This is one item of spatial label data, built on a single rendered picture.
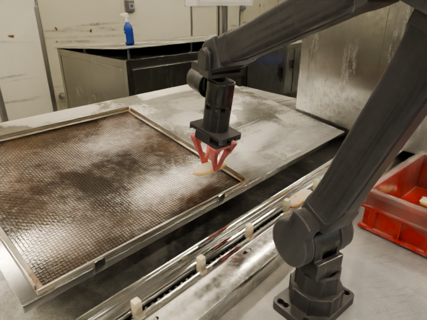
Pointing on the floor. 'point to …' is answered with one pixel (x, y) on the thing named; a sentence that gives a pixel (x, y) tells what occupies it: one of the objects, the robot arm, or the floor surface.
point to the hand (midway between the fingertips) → (210, 164)
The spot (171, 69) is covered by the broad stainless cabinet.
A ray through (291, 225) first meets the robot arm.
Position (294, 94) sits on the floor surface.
